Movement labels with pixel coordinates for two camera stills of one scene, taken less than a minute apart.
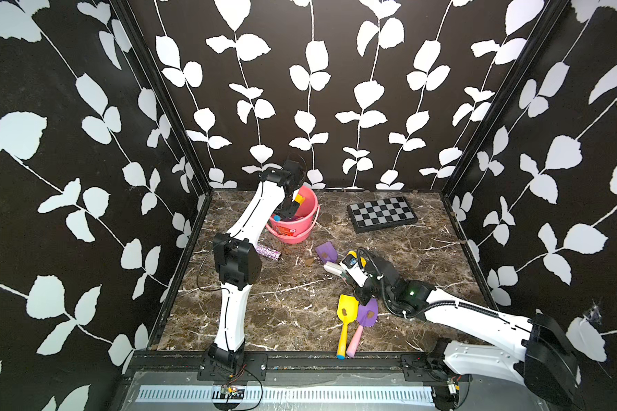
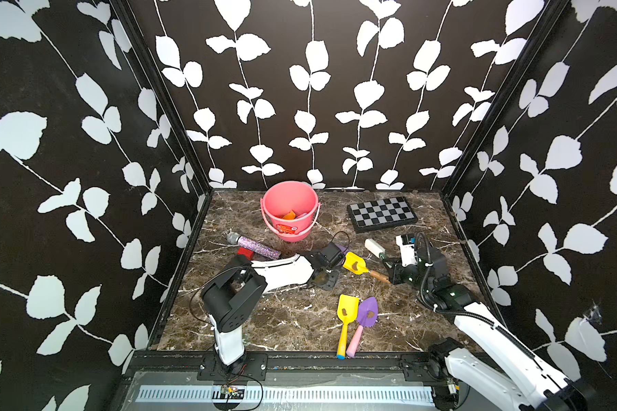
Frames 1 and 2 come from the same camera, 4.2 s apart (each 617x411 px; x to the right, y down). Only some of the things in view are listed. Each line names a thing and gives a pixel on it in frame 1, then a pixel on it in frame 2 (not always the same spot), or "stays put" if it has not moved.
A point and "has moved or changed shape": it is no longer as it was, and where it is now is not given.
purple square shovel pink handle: (327, 253) has moved or changed shape
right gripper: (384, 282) to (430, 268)
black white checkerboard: (380, 213) stays put
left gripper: (290, 212) to (330, 284)
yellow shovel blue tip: (347, 311) stays put
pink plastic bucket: (298, 229) stays put
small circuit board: (230, 392) stays put
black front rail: (257, 364) stays put
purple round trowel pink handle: (367, 316) stays put
